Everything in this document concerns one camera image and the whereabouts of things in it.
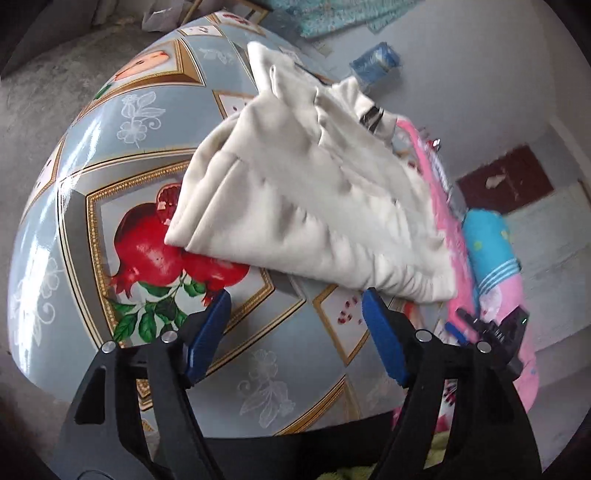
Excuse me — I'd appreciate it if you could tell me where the blue water bottle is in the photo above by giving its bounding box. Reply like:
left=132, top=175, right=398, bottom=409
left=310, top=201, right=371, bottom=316
left=348, top=41, right=402, bottom=84

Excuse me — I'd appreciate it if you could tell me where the dark red door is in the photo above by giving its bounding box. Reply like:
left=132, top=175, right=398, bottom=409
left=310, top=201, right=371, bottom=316
left=456, top=144, right=555, bottom=215

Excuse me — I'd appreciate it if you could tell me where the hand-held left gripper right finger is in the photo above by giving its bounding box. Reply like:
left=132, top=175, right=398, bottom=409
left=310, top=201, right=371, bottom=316
left=361, top=287, right=542, bottom=480

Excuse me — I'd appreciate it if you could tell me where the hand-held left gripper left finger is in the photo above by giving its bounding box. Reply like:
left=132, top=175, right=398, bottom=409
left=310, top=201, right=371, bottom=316
left=58, top=290, right=232, bottom=480

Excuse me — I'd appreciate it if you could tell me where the teal floral cloth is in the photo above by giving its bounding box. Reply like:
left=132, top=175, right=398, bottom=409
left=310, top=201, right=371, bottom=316
left=277, top=0, right=414, bottom=40

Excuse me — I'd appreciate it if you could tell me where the cyan and pink pillow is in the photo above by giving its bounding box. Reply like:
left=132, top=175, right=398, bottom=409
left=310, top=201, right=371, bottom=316
left=462, top=209, right=541, bottom=414

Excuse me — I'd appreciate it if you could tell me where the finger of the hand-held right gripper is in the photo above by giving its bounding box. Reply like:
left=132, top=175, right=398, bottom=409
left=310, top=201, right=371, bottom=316
left=456, top=309, right=485, bottom=330
left=444, top=323, right=476, bottom=346

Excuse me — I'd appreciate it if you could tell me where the pink floral blanket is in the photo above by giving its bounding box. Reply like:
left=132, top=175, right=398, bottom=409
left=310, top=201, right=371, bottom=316
left=390, top=117, right=478, bottom=432

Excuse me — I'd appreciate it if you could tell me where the clear plastic bag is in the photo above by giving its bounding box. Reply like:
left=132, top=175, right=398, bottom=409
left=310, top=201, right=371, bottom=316
left=141, top=0, right=204, bottom=32

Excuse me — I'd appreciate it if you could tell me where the table with fruit-print cover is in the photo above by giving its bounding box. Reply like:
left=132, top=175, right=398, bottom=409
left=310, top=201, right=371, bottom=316
left=7, top=9, right=444, bottom=437

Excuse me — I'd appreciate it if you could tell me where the cream zip jacket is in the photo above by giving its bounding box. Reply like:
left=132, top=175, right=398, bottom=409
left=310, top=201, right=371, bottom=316
left=164, top=41, right=458, bottom=305

